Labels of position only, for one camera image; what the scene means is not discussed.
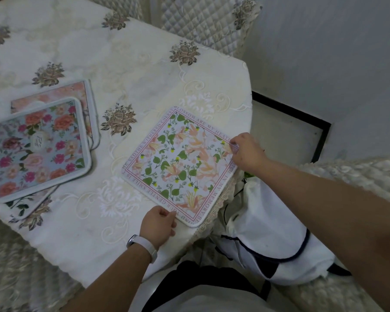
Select person's right forearm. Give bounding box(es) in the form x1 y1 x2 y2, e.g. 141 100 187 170
262 158 390 312

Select person's right hand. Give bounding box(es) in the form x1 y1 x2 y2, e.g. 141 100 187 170
228 132 273 176

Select person's left hand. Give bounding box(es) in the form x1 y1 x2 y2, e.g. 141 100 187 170
138 205 179 251

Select table with cream tablecloth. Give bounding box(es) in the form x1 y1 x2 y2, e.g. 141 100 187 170
0 0 253 287

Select person's black trousers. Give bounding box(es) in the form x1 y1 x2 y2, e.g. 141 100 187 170
142 259 272 312

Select white placemat with green leaves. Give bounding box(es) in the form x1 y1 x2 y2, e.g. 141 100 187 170
5 185 60 222

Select person's white shirt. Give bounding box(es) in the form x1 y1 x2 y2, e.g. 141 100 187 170
153 284 300 312

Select green leaf peach floral placemat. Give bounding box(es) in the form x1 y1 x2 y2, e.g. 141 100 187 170
121 106 240 228

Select blue rose print placemat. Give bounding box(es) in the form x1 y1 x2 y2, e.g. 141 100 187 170
0 97 93 205

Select smartwatch with white band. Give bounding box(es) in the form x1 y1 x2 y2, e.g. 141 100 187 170
126 234 159 265

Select pink floral placemat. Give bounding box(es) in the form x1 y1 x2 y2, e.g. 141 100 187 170
10 79 101 150

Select white bag with dark trim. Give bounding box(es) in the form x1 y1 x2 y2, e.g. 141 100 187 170
214 175 352 287

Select cream quilted covered chair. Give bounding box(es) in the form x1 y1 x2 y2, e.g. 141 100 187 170
0 217 85 312
279 155 390 312
81 0 144 21
160 0 263 59

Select person's left forearm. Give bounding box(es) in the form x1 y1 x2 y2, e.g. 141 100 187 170
60 245 154 312

